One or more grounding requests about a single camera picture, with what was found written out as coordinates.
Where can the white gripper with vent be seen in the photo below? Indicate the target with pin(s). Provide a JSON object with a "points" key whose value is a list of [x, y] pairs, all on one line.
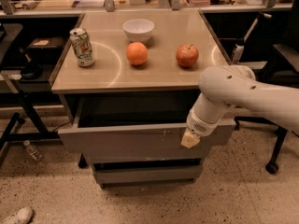
{"points": [[200, 124]]}

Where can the grey top drawer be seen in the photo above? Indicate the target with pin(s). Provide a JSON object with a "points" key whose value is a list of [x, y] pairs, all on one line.
{"points": [[125, 129]]}

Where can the grey drawer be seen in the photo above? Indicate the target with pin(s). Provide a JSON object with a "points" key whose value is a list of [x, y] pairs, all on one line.
{"points": [[139, 172], [125, 129]]}

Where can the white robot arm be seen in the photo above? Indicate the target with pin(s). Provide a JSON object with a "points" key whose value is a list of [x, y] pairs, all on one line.
{"points": [[223, 88]]}

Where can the grey lower drawer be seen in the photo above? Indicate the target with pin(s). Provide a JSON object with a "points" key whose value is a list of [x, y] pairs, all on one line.
{"points": [[139, 172]]}

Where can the grey cabinet with beige top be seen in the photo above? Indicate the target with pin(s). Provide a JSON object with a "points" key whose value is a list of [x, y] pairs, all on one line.
{"points": [[113, 72]]}

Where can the red apple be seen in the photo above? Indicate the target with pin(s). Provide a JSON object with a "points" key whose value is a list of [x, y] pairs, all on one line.
{"points": [[187, 55]]}

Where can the orange fruit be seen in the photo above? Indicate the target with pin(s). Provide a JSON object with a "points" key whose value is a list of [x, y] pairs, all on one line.
{"points": [[137, 53]]}

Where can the black office chair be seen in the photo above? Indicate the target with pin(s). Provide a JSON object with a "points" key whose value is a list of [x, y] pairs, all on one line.
{"points": [[286, 58]]}

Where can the white bowl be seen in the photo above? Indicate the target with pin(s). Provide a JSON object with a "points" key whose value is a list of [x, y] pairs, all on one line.
{"points": [[138, 30]]}

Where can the green white soda can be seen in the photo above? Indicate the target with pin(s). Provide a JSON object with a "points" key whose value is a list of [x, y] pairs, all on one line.
{"points": [[82, 47]]}

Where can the plastic water bottle on floor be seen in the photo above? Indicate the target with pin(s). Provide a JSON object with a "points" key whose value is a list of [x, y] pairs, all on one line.
{"points": [[33, 151]]}

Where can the black box on shelf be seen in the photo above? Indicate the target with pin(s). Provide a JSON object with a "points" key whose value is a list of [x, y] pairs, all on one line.
{"points": [[49, 47]]}

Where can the black joystick device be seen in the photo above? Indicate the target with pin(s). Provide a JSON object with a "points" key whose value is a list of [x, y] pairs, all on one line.
{"points": [[31, 69]]}

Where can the white shoe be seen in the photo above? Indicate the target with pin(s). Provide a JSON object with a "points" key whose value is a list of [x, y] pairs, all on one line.
{"points": [[22, 216]]}

